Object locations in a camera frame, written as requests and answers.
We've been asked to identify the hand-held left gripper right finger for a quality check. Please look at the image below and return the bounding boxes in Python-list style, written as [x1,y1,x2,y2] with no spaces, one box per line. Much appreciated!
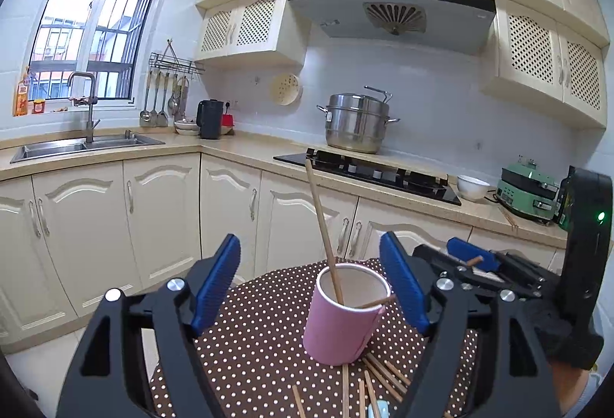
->
[379,232,562,418]

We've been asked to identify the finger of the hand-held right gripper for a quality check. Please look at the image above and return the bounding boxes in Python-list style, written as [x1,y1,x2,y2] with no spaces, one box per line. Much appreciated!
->
[413,244,480,285]
[446,237,563,301]

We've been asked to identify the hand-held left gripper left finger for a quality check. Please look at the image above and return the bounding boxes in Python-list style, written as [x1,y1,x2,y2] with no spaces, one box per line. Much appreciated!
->
[55,233,241,418]

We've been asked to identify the pink cup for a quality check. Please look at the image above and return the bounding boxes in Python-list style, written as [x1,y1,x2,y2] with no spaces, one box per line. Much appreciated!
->
[302,262,393,366]

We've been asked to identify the light wooden chopstick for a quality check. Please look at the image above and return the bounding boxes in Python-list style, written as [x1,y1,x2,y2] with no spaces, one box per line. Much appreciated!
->
[305,159,345,306]

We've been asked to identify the pile of wooden chopsticks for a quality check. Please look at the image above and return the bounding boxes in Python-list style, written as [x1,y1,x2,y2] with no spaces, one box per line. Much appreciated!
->
[292,353,413,418]

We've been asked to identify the person's right forearm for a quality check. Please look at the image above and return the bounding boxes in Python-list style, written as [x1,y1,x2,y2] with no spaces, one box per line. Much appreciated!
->
[551,359,604,417]

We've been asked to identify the person's right hand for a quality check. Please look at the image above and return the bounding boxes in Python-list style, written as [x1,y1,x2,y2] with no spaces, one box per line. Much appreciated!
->
[522,297,605,371]

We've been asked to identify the white bowl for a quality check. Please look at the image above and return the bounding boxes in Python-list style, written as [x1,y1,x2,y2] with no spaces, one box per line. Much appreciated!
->
[457,175,491,201]

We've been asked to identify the brown polka-dot tablecloth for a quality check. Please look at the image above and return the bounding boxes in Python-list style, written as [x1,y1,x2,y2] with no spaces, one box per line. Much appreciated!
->
[149,257,480,418]

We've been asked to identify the green electric cooker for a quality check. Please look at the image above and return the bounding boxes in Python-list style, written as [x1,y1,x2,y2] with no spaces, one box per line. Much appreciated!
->
[495,156,569,224]

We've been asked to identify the cream lower cabinets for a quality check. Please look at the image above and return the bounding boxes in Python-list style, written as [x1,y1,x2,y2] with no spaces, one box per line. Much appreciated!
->
[0,152,569,352]

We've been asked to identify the black gas stove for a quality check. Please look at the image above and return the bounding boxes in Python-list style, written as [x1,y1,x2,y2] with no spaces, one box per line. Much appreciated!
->
[273,148,462,207]

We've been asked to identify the steel steamer pot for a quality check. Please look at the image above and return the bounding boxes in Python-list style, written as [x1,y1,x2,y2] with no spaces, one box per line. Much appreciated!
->
[317,85,401,155]

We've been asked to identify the black kettle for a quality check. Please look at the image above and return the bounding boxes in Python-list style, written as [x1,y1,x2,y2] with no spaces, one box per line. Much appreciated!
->
[196,99,225,140]

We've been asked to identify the hanging slotted turner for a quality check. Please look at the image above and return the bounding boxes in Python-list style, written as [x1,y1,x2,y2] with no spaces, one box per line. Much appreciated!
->
[157,73,170,127]

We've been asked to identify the hanging metal ladle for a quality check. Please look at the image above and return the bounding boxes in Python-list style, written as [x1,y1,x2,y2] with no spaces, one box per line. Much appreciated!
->
[139,71,152,122]

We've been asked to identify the hanging metal skimmer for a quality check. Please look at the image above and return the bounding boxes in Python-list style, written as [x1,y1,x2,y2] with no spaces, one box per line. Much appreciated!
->
[168,75,191,121]

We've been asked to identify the cream lattice-door cabinet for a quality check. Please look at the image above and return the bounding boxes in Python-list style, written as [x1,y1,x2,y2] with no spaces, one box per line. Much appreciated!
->
[481,0,610,129]
[194,0,308,68]

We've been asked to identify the round cream steamer tray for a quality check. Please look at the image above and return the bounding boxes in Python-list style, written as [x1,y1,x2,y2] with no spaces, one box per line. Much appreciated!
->
[271,73,303,106]

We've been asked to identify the metal faucet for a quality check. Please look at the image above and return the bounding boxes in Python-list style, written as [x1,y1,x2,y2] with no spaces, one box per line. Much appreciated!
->
[66,71,101,144]

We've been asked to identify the steel sink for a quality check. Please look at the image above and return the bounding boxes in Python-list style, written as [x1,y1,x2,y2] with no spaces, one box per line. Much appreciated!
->
[10,134,166,164]

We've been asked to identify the range hood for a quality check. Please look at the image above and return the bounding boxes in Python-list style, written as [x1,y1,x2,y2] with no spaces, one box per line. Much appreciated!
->
[288,0,497,56]

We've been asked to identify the orange bottle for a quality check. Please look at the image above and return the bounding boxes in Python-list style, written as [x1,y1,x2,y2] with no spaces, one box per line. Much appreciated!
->
[13,68,30,117]

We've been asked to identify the barred window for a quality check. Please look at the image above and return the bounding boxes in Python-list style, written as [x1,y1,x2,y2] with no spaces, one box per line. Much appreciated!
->
[26,0,178,104]

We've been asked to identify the metal wall utensil rack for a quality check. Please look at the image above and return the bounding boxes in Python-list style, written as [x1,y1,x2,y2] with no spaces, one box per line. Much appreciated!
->
[148,39,206,76]

